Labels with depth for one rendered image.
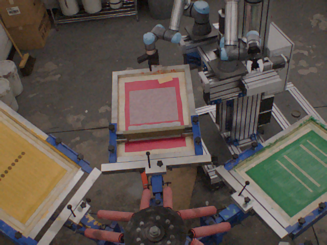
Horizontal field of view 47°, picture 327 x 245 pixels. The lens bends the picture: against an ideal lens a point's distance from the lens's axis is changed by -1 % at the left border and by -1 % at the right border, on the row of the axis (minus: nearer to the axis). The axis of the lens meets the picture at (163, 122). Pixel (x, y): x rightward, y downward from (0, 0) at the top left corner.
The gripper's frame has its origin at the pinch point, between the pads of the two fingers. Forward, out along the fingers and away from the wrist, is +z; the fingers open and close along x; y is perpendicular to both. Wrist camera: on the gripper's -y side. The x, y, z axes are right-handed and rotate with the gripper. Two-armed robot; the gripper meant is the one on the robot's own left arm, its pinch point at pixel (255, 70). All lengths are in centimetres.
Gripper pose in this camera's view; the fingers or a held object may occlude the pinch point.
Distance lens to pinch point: 202.6
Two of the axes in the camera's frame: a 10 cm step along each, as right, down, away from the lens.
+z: -1.2, 7.3, -6.7
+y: 2.2, 6.8, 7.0
